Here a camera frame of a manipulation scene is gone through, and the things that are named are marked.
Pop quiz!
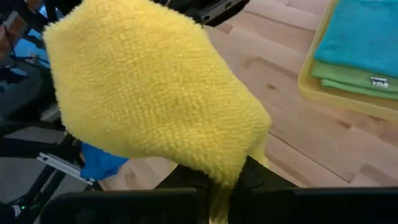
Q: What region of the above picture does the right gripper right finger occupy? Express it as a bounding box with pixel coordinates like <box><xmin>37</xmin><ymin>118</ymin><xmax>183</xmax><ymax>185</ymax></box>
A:
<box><xmin>229</xmin><ymin>155</ymin><xmax>398</xmax><ymax>224</ymax></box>

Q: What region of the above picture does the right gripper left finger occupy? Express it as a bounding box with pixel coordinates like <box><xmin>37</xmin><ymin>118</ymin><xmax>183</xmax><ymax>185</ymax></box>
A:
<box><xmin>39</xmin><ymin>164</ymin><xmax>215</xmax><ymax>224</ymax></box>

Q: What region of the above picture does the blue microfiber towel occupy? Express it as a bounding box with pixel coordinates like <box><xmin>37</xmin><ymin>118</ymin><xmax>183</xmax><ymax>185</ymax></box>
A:
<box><xmin>80</xmin><ymin>142</ymin><xmax>129</xmax><ymax>182</ymax></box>

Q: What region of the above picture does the yellow microfiber towel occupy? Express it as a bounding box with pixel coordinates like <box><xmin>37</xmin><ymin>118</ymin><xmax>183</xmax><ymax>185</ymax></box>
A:
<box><xmin>42</xmin><ymin>0</ymin><xmax>273</xmax><ymax>224</ymax></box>

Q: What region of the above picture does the yellow translucent plastic bin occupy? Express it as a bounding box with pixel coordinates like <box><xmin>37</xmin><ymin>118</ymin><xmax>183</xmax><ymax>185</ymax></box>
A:
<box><xmin>297</xmin><ymin>0</ymin><xmax>398</xmax><ymax>122</ymax></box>

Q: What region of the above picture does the green microfiber towel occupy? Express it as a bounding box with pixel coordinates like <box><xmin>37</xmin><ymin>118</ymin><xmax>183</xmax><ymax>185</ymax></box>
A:
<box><xmin>310</xmin><ymin>60</ymin><xmax>398</xmax><ymax>100</ymax></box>

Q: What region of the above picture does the teal microfiber towel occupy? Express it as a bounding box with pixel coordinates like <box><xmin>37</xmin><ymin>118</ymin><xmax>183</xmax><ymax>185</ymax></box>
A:
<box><xmin>313</xmin><ymin>0</ymin><xmax>398</xmax><ymax>78</ymax></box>

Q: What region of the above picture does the black aluminium table frame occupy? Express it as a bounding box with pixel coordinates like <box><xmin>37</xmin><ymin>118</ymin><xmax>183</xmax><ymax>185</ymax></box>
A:
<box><xmin>0</xmin><ymin>121</ymin><xmax>103</xmax><ymax>215</ymax></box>

